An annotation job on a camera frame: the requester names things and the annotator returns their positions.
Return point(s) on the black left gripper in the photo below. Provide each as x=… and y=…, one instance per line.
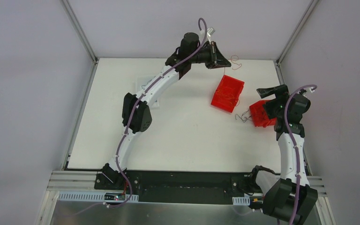
x=213, y=55

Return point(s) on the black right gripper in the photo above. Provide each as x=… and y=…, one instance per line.
x=277, y=92

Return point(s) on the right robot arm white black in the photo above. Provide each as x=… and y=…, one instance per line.
x=290, y=198

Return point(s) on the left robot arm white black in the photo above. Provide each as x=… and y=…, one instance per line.
x=136, y=115

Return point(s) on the far red plastic bin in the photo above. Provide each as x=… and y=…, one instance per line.
x=227, y=93

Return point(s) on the red plastic bin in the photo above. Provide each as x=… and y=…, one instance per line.
x=227, y=93
x=259, y=116

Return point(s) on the near red plastic bin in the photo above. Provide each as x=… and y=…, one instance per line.
x=259, y=116

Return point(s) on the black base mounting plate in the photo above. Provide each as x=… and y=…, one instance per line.
x=180, y=187

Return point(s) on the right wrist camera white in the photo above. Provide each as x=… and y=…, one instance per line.
x=307, y=90

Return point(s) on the right white slotted cable duct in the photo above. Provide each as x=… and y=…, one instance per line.
x=245, y=201

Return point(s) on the white slotted cable duct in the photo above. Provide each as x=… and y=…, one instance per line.
x=245, y=201
x=108, y=197

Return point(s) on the aluminium frame rail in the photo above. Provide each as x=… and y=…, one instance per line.
x=71, y=181

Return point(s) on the left white slotted cable duct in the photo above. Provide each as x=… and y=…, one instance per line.
x=108, y=197

